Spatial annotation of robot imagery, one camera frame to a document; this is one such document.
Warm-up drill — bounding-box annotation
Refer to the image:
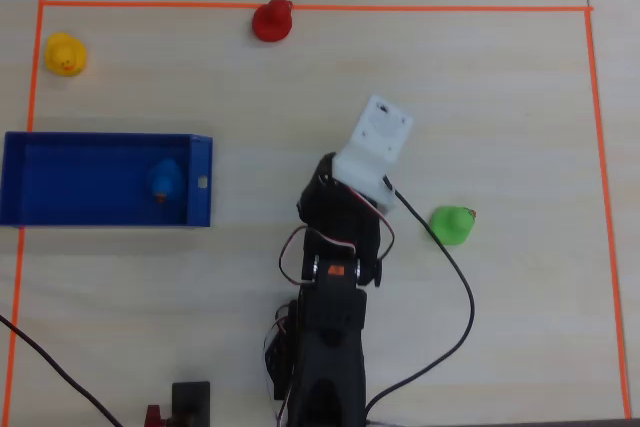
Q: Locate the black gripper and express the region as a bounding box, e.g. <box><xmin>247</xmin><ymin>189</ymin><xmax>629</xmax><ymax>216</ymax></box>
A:
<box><xmin>296</xmin><ymin>151</ymin><xmax>397</xmax><ymax>268</ymax></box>

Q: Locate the green rubber duck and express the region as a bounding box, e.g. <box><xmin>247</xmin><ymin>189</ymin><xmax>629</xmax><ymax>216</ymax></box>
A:
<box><xmin>428</xmin><ymin>205</ymin><xmax>478</xmax><ymax>247</ymax></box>

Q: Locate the black camera cable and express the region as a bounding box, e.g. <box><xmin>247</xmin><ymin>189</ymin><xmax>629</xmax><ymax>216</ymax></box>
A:
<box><xmin>363</xmin><ymin>175</ymin><xmax>476</xmax><ymax>427</ymax></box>

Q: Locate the red clamp handle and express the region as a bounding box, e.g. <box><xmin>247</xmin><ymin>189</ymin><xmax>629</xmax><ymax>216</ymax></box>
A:
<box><xmin>144</xmin><ymin>403</ymin><xmax>167</xmax><ymax>427</ymax></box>

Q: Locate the yellow rubber duck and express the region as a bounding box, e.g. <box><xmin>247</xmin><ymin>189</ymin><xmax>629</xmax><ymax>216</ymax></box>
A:
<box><xmin>44</xmin><ymin>32</ymin><xmax>89</xmax><ymax>78</ymax></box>

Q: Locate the orange tape line beside box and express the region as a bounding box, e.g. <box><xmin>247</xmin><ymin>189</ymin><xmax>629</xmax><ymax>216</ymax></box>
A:
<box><xmin>1</xmin><ymin>0</ymin><xmax>47</xmax><ymax>427</ymax></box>

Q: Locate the black table clamp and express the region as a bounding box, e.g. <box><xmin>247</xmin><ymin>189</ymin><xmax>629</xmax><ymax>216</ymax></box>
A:
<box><xmin>167</xmin><ymin>380</ymin><xmax>212</xmax><ymax>427</ymax></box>

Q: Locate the black cable across table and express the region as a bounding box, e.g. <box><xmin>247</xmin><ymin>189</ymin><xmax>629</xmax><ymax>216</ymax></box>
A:
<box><xmin>0</xmin><ymin>314</ymin><xmax>125</xmax><ymax>427</ymax></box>

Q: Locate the long horizontal orange tape line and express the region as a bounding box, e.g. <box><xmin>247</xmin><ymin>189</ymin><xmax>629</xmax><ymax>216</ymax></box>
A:
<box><xmin>38</xmin><ymin>0</ymin><xmax>595</xmax><ymax>14</ymax></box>

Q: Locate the blue rubber duck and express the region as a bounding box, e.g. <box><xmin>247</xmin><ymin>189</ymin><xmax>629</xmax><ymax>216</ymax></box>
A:
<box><xmin>145</xmin><ymin>158</ymin><xmax>185</xmax><ymax>205</ymax></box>

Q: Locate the red white servo wire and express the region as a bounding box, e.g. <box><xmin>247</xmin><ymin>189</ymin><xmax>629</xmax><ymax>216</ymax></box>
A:
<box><xmin>278</xmin><ymin>185</ymin><xmax>397</xmax><ymax>289</ymax></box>

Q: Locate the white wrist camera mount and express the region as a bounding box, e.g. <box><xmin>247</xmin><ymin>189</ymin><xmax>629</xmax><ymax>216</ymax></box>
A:
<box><xmin>331</xmin><ymin>93</ymin><xmax>414</xmax><ymax>219</ymax></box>

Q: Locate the red rubber duck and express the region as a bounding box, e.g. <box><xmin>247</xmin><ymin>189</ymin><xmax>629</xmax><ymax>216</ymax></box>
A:
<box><xmin>251</xmin><ymin>0</ymin><xmax>294</xmax><ymax>43</ymax></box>

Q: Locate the orange tape line beside green duck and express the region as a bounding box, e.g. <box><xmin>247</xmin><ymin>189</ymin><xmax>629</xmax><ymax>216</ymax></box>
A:
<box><xmin>583</xmin><ymin>8</ymin><xmax>633</xmax><ymax>420</ymax></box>

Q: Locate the blue plastic box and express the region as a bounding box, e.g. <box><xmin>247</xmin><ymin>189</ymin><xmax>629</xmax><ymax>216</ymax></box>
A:
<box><xmin>0</xmin><ymin>131</ymin><xmax>214</xmax><ymax>229</ymax></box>

